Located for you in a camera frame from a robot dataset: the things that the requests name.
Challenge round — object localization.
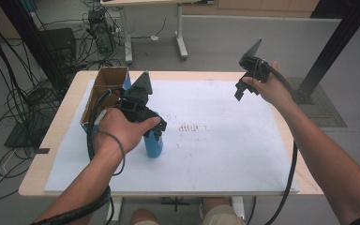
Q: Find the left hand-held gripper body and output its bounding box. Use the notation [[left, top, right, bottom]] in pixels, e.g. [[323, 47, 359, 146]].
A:
[[115, 70, 168, 133]]

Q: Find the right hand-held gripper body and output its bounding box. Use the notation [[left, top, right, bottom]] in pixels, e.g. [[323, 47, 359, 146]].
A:
[[238, 37, 272, 84]]

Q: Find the blue cup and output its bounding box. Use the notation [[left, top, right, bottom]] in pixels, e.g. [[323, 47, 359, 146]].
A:
[[142, 111, 164, 158]]

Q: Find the cardboard box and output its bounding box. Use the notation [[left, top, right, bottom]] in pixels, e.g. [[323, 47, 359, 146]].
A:
[[80, 66, 132, 133]]

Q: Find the person's right hand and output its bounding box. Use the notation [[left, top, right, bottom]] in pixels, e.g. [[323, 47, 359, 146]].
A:
[[241, 61, 295, 109]]

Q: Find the person's left hand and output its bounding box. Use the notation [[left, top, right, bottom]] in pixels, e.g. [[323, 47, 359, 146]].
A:
[[94, 107, 162, 158]]

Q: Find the white paper sheet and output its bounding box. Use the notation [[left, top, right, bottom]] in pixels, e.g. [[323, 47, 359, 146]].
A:
[[44, 79, 300, 193]]

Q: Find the white table leg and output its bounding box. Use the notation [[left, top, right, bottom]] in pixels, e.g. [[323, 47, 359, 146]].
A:
[[106, 196, 124, 225], [230, 196, 247, 221]]

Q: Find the person's left leg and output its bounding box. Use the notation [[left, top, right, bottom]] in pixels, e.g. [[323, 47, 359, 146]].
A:
[[128, 208, 161, 225]]

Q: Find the person's leg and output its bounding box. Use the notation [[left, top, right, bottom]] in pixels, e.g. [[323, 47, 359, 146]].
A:
[[201, 196, 246, 225], [128, 208, 161, 225]]

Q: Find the black case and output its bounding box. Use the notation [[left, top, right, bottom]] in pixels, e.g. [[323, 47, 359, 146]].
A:
[[38, 27, 78, 64]]

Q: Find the white desk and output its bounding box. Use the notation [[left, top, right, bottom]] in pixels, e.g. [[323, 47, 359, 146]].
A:
[[99, 0, 216, 67]]

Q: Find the person's right leg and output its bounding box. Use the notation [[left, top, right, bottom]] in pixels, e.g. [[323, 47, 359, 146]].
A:
[[201, 196, 246, 225]]

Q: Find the thin grey wrist cord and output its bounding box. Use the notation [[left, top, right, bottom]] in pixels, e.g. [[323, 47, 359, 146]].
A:
[[97, 129, 127, 176]]

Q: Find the black corrugated left gripper cable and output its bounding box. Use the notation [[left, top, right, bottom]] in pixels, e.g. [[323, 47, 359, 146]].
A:
[[29, 88, 124, 225]]

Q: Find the black metal post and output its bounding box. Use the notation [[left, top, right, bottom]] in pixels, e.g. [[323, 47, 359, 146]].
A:
[[292, 0, 360, 105], [0, 0, 71, 92]]

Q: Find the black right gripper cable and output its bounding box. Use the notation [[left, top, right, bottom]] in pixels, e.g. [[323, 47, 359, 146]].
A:
[[256, 60, 299, 225]]

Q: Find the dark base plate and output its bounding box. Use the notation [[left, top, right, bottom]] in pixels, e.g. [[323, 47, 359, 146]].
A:
[[4, 114, 54, 150]]

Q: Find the bundle of black floor cables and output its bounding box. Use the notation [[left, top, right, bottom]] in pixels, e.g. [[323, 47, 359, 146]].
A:
[[0, 0, 126, 203]]

